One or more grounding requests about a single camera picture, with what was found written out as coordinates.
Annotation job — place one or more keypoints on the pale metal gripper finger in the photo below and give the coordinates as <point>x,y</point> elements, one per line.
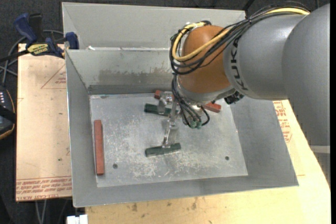
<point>166,137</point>
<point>173,135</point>

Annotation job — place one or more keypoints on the dark green flat block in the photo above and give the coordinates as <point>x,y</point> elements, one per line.
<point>162,150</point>
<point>151,108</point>

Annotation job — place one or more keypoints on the grey metal bin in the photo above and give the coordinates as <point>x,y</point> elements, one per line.
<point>131,126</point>

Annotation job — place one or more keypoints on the long red-brown flat block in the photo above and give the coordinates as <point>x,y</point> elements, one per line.
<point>99,148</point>

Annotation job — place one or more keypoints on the brown cardboard board red print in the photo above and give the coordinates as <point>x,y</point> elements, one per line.
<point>39,118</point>

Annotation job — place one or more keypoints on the black cylinder on white bracket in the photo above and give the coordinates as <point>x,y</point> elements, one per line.
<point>233,98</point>

